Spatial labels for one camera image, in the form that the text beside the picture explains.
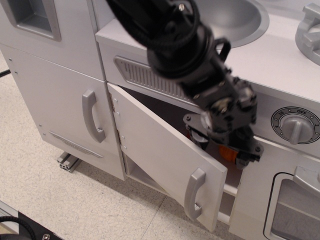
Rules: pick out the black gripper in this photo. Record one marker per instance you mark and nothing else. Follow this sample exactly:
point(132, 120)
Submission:
point(241, 140)

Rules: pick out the white cabinet door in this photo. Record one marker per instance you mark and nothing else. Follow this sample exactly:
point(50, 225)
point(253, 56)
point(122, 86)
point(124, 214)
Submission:
point(154, 137)

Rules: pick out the grey cabinet door handle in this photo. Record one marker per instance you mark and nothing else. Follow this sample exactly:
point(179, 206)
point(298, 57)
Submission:
point(195, 182)

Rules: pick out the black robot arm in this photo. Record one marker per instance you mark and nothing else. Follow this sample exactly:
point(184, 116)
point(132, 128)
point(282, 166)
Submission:
point(182, 49)

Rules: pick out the orange toy pumpkin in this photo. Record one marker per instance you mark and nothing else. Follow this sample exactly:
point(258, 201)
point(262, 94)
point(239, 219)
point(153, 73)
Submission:
point(227, 154)

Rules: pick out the grey timer knob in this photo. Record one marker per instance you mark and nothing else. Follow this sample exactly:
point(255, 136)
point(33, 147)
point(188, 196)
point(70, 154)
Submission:
point(296, 125)

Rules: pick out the white oven door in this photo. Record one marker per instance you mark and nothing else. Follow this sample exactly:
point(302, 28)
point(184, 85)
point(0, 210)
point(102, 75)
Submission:
point(293, 213)

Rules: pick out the grey vent grille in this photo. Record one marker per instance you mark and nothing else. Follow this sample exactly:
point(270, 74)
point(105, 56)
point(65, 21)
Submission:
point(142, 75)

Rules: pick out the silver sink bowl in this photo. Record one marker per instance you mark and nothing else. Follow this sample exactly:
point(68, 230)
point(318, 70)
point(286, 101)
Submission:
point(239, 21)

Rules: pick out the grey stove burner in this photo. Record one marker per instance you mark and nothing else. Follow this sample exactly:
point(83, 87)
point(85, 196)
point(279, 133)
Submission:
point(306, 41)

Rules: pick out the white fridge door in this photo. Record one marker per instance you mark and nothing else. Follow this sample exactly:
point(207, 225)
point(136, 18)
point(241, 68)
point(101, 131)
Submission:
point(53, 95)

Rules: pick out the aluminium extrusion bar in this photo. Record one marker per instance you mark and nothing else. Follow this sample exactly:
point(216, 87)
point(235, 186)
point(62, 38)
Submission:
point(68, 162)

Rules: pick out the silver fridge emblem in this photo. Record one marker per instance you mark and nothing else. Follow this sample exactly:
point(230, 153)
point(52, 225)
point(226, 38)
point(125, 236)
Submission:
point(76, 145)

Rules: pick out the white toy kitchen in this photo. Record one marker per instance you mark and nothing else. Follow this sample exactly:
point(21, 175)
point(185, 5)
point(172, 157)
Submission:
point(91, 204)

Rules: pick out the grey ice dispenser recess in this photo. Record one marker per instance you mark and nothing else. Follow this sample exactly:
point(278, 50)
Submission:
point(34, 16)

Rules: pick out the grey oven handle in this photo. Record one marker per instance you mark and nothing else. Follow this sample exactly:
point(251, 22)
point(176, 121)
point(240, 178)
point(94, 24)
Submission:
point(307, 179)

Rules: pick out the grey fridge door handle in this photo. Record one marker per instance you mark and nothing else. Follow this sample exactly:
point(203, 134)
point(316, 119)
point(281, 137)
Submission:
point(88, 102)

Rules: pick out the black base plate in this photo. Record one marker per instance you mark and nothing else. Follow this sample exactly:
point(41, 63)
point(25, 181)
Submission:
point(41, 233)

